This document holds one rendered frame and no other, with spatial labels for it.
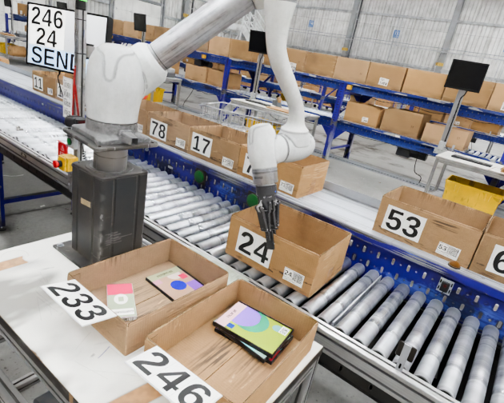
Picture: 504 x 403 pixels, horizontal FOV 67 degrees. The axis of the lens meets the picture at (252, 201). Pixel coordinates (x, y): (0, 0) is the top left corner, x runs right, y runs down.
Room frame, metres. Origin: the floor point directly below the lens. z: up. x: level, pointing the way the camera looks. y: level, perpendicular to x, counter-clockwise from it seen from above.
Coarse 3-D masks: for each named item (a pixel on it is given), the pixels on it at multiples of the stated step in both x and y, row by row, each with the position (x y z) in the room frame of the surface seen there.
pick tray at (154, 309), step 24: (168, 240) 1.19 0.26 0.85; (96, 264) 0.96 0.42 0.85; (120, 264) 1.03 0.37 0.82; (144, 264) 1.11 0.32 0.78; (168, 264) 1.17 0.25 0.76; (192, 264) 1.13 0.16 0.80; (96, 288) 0.96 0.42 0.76; (144, 288) 1.01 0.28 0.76; (216, 288) 1.00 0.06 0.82; (144, 312) 0.90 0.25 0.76; (168, 312) 0.84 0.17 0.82; (120, 336) 0.74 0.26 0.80; (144, 336) 0.78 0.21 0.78
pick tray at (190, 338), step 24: (240, 288) 1.02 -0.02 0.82; (192, 312) 0.84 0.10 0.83; (216, 312) 0.94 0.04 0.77; (264, 312) 0.97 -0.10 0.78; (288, 312) 0.93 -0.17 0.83; (168, 336) 0.77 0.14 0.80; (192, 336) 0.84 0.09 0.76; (216, 336) 0.85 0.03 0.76; (312, 336) 0.86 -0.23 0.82; (192, 360) 0.75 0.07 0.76; (216, 360) 0.77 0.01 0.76; (240, 360) 0.78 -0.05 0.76; (288, 360) 0.73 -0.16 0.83; (216, 384) 0.69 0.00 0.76; (240, 384) 0.71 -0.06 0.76; (264, 384) 0.64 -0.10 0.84
